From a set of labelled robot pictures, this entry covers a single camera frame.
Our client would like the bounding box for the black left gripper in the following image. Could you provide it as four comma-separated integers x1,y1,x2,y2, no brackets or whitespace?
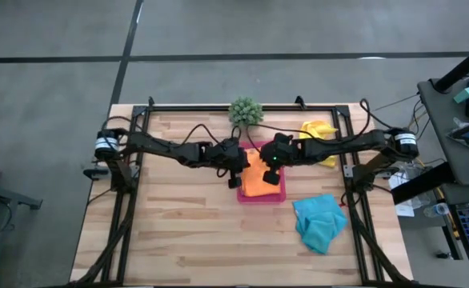
202,138,251,190

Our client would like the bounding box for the black aluminium table frame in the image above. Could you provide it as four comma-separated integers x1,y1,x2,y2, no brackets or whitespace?
70,95,415,287

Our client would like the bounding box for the blue microfiber towel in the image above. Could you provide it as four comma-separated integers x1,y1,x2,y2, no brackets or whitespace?
292,194,350,256

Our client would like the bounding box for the small potted green plant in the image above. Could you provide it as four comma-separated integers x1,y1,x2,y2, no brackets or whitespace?
228,96,265,128

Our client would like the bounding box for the grey metal stand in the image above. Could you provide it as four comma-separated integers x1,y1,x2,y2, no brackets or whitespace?
0,179,43,211

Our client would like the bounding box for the black desk crossbar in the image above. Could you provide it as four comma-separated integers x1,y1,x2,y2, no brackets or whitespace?
391,162,455,205

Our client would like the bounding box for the orange microfiber towel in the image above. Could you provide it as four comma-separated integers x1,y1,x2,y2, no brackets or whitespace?
240,148,278,198

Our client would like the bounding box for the clear plastic bottle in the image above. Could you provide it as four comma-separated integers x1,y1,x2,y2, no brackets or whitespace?
423,202,451,218

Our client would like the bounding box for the small teal box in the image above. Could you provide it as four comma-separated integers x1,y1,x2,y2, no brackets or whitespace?
453,86,469,105

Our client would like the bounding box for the grey side desk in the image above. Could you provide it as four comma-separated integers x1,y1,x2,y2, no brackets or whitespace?
417,78,469,187

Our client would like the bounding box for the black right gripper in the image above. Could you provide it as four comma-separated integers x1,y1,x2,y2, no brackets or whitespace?
259,134,302,186

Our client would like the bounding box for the black slanted pole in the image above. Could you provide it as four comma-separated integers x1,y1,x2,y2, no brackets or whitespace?
434,39,469,94

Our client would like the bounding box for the pink plastic bin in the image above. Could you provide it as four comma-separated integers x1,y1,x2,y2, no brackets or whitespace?
236,140,287,205

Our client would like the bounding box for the yellow microfiber towel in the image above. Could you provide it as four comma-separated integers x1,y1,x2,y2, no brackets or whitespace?
299,120,339,168

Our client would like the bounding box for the white paper sheet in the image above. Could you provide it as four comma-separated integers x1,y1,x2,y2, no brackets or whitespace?
388,171,419,218

